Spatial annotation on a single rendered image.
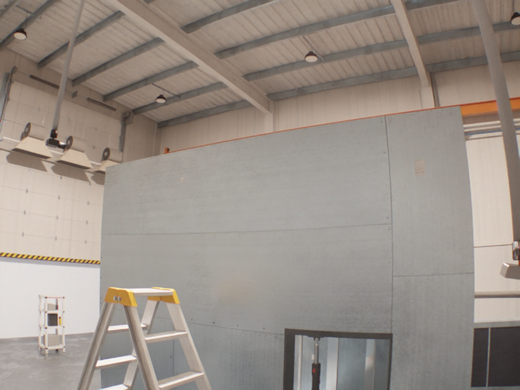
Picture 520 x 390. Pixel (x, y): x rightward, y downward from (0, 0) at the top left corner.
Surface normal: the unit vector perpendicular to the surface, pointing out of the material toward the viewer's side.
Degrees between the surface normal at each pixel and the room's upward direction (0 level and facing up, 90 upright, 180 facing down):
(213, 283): 90
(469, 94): 90
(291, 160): 90
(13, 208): 90
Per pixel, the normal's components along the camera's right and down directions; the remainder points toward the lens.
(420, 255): -0.52, -0.17
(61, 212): 0.85, -0.09
